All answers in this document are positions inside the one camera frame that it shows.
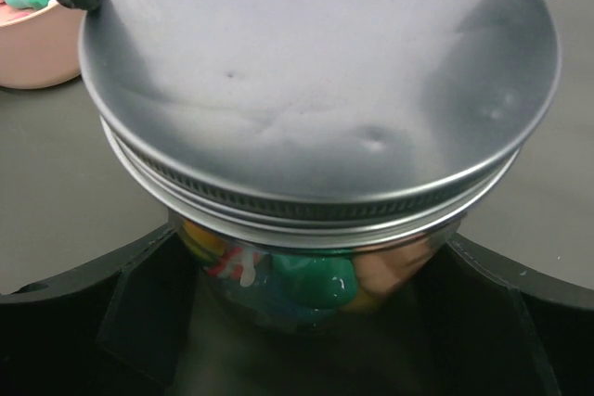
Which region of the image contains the clear plastic jar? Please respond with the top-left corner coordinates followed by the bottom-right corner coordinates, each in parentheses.
top-left (169, 212), bottom-right (460, 334)

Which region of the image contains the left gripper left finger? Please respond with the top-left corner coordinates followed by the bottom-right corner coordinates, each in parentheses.
top-left (1, 225), bottom-right (196, 395)

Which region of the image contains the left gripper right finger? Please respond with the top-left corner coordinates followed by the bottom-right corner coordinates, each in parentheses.
top-left (413, 235), bottom-right (593, 395)

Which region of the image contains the clear round jar lid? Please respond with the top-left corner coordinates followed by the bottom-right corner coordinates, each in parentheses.
top-left (79, 0), bottom-right (561, 249)

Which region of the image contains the pink tray of star candies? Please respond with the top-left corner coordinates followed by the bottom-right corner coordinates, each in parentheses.
top-left (1, 0), bottom-right (87, 89)

